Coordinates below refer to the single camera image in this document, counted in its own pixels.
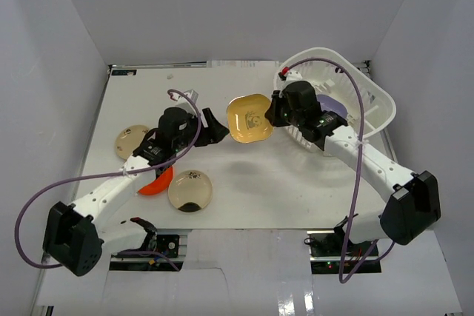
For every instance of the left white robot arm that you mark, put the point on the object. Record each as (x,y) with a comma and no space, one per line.
(72,232)

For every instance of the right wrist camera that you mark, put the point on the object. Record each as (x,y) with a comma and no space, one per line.
(293,76)

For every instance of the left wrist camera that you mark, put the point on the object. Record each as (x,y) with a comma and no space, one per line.
(186,97)

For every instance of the cream round flower plate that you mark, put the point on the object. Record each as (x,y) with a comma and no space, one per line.
(129,139)

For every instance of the white plastic basket bin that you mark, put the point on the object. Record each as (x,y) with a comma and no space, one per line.
(327,79)

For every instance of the cream round plate black mound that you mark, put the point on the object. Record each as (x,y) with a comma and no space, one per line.
(190,191)

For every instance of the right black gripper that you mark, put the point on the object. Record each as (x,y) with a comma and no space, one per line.
(272,115)

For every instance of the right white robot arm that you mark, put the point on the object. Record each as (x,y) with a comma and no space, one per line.
(411,199)

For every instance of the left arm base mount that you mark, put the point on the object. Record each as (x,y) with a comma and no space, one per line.
(167,245)

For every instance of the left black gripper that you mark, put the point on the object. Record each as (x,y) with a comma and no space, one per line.
(202,132)

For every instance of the yellow square plate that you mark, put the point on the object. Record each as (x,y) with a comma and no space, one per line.
(246,119)

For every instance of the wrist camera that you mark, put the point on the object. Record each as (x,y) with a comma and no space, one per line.
(293,76)
(186,97)

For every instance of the purple square panda plate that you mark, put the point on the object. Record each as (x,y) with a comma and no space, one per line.
(329,104)

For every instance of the orange round plate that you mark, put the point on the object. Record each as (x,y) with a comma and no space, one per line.
(159,185)

